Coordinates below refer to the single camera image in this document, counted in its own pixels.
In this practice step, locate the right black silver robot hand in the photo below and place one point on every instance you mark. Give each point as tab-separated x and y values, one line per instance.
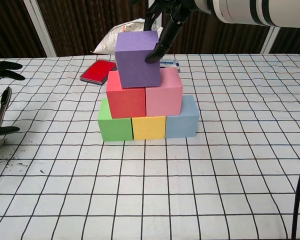
170	25

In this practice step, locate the dark brown partition panel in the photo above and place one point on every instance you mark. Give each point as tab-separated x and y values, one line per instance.
295	37
227	37
90	20
10	25

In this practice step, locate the blue white wrapped packet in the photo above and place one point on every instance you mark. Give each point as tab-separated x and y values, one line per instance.
170	63

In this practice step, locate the green foam cube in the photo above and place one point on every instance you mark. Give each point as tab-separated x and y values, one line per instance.
115	128

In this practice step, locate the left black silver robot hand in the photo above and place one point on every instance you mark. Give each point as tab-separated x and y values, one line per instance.
2	71

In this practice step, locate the pink foam cube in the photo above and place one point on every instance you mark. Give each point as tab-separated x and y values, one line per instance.
165	100

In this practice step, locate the light blue foam cube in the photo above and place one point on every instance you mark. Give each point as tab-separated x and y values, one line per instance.
181	122

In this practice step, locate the yellow foam cube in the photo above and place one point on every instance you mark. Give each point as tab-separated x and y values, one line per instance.
148	127

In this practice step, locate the purple foam cube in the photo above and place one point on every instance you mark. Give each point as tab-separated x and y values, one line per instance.
135	62

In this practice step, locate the crumpled white snack bag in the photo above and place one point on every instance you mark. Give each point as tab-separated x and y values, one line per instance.
107	42

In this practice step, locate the red ink pad case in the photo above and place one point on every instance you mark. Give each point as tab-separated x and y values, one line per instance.
98	71

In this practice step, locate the red foam cube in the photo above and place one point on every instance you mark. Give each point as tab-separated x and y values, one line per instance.
126	102

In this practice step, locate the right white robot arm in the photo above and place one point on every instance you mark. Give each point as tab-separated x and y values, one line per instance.
252	11

